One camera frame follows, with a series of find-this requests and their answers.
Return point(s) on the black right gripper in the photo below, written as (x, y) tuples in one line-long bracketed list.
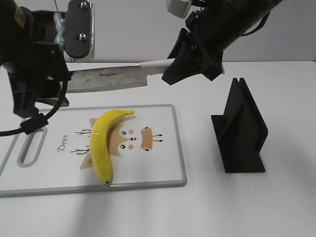
[(199, 50)]

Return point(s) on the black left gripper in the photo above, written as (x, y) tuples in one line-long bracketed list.
[(33, 58)]

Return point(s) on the white handled kitchen knife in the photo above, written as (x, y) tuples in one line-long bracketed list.
[(115, 78)]

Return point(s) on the yellow plastic banana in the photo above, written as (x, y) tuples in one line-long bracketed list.
[(99, 150)]

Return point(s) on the black knife stand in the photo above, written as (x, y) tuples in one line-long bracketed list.
[(240, 131)]

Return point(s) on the white deer cutting board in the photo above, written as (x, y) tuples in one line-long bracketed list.
[(145, 151)]

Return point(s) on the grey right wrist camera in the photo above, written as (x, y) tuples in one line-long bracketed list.
[(178, 8)]

